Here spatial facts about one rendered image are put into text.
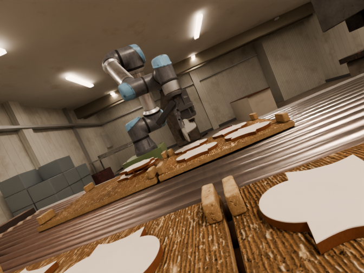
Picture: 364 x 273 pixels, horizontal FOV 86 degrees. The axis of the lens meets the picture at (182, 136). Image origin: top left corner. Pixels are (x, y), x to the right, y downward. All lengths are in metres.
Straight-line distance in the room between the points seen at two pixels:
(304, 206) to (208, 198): 0.10
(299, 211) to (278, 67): 9.81
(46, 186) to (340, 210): 4.37
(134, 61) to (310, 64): 9.82
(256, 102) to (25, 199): 6.77
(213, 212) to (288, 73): 9.94
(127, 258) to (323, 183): 0.22
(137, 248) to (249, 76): 10.22
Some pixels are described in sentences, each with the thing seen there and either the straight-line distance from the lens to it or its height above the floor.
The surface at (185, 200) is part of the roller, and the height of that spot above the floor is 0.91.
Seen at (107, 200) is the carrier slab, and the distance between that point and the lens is 0.66.
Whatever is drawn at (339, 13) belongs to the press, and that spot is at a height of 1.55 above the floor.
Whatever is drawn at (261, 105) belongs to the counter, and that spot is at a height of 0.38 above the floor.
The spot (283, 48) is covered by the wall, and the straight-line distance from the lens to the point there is 10.27.
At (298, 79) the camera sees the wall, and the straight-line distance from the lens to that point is 10.29.
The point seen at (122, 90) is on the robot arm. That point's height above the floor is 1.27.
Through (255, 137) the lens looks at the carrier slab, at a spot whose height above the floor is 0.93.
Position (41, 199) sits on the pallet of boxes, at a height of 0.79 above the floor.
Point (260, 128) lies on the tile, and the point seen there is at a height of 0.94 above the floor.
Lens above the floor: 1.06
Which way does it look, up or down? 4 degrees down
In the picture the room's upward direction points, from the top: 24 degrees counter-clockwise
